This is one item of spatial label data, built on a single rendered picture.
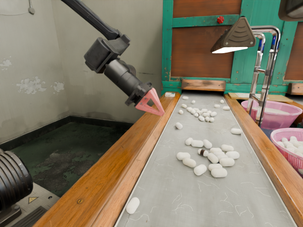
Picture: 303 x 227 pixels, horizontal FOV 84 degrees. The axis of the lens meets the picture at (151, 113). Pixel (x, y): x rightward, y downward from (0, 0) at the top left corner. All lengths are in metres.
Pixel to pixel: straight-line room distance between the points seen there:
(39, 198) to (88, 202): 0.53
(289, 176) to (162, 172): 0.28
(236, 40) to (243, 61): 0.81
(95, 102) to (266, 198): 2.46
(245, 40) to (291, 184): 0.35
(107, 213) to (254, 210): 0.27
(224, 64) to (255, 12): 0.34
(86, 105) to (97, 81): 0.44
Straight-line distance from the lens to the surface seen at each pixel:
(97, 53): 0.51
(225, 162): 0.49
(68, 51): 2.84
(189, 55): 1.31
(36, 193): 0.92
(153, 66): 2.18
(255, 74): 0.92
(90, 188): 0.39
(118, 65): 0.49
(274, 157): 0.56
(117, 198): 0.37
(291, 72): 1.43
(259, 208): 0.43
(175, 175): 0.44
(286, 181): 0.48
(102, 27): 0.91
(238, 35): 0.53
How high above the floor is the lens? 1.01
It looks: 18 degrees down
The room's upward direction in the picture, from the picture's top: straight up
